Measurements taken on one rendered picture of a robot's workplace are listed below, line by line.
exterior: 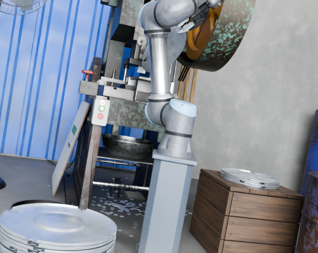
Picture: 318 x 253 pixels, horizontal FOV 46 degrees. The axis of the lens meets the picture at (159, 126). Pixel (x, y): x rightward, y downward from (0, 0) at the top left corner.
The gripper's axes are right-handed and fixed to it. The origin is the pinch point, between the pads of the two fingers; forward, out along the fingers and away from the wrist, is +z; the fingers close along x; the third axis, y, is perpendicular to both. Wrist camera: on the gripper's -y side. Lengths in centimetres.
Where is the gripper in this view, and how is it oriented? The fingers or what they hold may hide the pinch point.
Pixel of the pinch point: (179, 30)
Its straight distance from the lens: 197.2
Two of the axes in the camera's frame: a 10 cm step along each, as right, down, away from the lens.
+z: -7.7, 5.7, 3.0
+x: 5.2, 8.2, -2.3
